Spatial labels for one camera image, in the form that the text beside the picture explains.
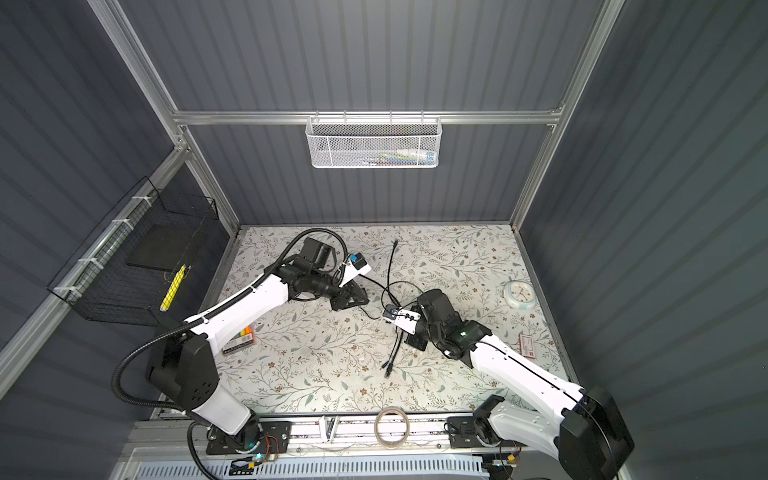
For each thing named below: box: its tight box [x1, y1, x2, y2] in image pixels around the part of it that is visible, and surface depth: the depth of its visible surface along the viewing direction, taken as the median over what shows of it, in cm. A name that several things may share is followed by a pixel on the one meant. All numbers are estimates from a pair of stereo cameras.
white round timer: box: [504, 280, 536, 309], surface depth 99 cm
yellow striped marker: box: [159, 264, 187, 312], surface depth 71 cm
